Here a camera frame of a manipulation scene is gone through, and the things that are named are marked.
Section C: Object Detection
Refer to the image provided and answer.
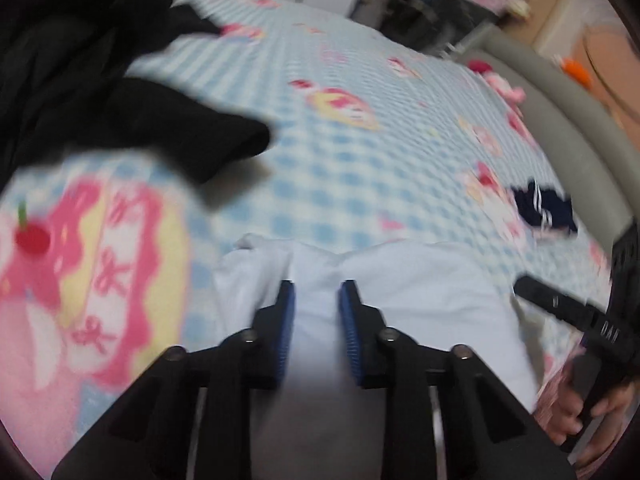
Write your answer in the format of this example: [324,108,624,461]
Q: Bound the person's right hand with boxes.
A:
[542,365,636,468]

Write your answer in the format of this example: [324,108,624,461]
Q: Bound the black clothes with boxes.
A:
[0,0,273,186]

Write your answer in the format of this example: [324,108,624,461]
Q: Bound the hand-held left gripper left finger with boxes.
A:
[52,280,297,480]

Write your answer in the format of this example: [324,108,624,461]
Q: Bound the white t-shirt with navy trim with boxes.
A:
[212,232,541,480]

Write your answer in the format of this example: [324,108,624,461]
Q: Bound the dark open closet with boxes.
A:
[355,0,501,58]

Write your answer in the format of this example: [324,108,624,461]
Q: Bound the blue checkered printed blanket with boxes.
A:
[0,0,616,461]

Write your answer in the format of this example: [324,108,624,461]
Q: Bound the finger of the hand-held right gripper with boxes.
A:
[514,274,601,331]

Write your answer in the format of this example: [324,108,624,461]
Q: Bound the orange plush toy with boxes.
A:
[560,57,593,81]

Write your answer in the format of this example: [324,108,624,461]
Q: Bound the pink plush toy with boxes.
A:
[467,60,526,106]

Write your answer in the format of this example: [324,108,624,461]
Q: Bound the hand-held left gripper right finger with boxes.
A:
[339,280,576,480]

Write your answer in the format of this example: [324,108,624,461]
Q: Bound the grey padded headboard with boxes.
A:
[462,25,640,241]

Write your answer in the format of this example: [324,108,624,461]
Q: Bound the navy garment with white stripes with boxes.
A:
[510,180,578,236]

